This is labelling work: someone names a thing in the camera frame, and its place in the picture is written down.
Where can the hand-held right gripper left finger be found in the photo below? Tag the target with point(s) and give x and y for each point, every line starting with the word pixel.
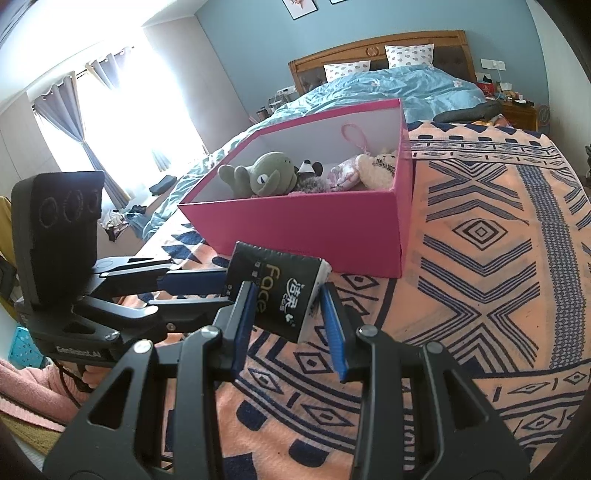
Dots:
pixel 242 323

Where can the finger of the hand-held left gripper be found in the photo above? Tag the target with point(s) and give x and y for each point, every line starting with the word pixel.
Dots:
pixel 184 314
pixel 198 279

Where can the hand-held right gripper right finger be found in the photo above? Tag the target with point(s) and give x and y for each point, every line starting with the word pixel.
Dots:
pixel 334 332

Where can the black tissue pack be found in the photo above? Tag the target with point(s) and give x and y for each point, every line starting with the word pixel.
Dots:
pixel 277 281

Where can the pink cardboard box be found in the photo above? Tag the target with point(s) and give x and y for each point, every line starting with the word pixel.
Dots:
pixel 300 230

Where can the green plush toy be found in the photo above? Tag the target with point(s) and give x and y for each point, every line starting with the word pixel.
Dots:
pixel 268 173

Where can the grey fluffy plush toy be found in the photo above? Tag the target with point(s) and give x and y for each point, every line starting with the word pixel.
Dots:
pixel 310 183

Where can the pink brocade pouch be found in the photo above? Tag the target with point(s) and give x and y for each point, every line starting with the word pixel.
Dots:
pixel 344 175

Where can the beige bunny plush toy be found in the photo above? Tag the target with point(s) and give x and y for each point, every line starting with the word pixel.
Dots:
pixel 374 173

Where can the person's left forearm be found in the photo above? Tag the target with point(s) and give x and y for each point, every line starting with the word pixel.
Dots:
pixel 32 392

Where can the person's left hand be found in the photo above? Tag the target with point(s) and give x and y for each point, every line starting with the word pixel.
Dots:
pixel 94 376

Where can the heap of mixed clothes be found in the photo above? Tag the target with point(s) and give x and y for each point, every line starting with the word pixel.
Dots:
pixel 122 221

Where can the dark garment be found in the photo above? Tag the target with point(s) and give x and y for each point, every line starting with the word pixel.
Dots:
pixel 162 184

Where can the blue plastic basket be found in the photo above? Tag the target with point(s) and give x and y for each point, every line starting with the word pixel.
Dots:
pixel 25 346

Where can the grey purple curtain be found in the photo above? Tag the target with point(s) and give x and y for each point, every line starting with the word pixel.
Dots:
pixel 104 74
pixel 60 110

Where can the blue floral duvet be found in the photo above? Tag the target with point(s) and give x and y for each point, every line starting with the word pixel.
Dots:
pixel 392 83

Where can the white printed pillow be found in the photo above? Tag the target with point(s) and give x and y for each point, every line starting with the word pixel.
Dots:
pixel 346 70
pixel 408 56

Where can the dark folded clothes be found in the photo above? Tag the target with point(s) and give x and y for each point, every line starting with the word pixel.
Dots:
pixel 468 112

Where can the wooden bed headboard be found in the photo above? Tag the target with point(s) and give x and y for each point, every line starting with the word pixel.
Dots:
pixel 351 53

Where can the wooden nightstand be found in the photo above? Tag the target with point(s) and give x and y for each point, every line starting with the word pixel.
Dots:
pixel 519 115

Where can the small round fan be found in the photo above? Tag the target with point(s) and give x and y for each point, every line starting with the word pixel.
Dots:
pixel 543 117

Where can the light wardrobe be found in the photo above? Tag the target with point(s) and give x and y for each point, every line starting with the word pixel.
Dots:
pixel 554 69

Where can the white wall socket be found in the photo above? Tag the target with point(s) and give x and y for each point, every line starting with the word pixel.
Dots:
pixel 285 90
pixel 493 63

